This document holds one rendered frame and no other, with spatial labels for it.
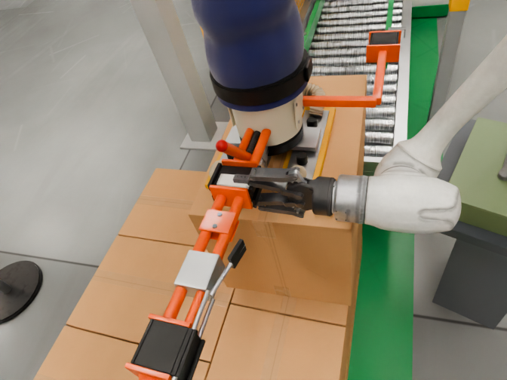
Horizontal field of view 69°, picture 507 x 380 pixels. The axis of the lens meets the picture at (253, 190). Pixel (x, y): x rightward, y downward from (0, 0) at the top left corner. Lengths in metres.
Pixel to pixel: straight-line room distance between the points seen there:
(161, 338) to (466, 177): 0.96
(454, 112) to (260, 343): 0.88
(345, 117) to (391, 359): 1.11
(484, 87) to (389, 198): 0.24
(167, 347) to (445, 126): 0.63
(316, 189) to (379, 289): 1.28
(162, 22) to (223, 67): 1.52
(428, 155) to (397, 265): 1.24
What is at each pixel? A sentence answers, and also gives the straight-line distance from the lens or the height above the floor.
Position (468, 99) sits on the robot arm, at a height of 1.29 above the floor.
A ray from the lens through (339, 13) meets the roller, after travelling 2.78.
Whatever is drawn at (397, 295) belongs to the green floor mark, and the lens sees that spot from 1.92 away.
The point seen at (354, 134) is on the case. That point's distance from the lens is 1.04.
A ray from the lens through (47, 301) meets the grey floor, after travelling 2.50.
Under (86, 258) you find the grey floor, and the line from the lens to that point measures 2.51.
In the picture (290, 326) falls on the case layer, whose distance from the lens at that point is 1.28.
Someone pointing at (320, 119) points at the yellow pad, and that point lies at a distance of 1.07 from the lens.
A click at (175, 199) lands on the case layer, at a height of 0.54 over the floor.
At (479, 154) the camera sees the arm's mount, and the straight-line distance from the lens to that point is 1.31.
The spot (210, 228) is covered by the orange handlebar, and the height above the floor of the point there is 1.20.
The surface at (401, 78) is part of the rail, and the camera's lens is 2.03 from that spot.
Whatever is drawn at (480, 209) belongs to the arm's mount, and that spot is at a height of 0.83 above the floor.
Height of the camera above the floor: 1.74
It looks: 48 degrees down
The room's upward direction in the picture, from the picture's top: 17 degrees counter-clockwise
